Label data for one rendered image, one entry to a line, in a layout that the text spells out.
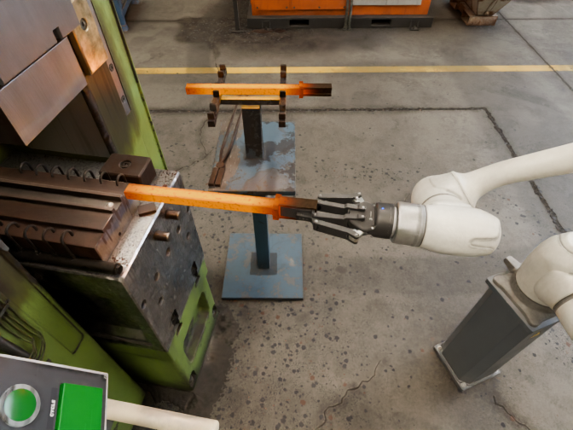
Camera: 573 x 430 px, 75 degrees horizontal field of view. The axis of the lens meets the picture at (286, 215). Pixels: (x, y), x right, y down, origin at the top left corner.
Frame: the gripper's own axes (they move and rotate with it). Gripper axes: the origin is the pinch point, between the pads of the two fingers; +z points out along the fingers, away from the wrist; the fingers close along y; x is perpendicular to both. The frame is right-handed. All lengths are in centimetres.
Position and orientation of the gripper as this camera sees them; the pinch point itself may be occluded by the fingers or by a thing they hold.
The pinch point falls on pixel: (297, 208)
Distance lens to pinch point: 81.1
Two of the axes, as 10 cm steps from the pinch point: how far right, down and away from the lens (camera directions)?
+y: 1.7, -7.5, 6.4
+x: 0.1, -6.5, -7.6
